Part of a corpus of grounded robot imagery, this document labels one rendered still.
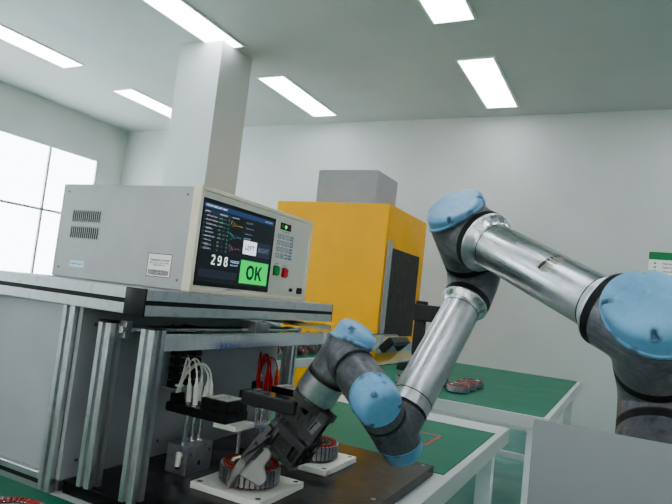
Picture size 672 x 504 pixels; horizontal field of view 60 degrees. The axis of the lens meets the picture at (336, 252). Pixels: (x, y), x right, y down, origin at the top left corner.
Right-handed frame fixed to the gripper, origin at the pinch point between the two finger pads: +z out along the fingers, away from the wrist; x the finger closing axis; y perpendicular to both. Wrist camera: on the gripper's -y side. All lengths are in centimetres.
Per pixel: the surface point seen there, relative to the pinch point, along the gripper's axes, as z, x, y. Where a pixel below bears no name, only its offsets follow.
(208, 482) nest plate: 3.1, -5.9, -3.3
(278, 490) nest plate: -2.5, -0.2, 6.5
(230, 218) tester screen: -35.2, 1.5, -34.7
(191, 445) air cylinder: 3.4, -2.1, -12.2
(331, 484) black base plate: -3.4, 13.5, 10.5
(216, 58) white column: -62, 298, -358
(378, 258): 2, 347, -142
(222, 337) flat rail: -16.4, -0.8, -19.9
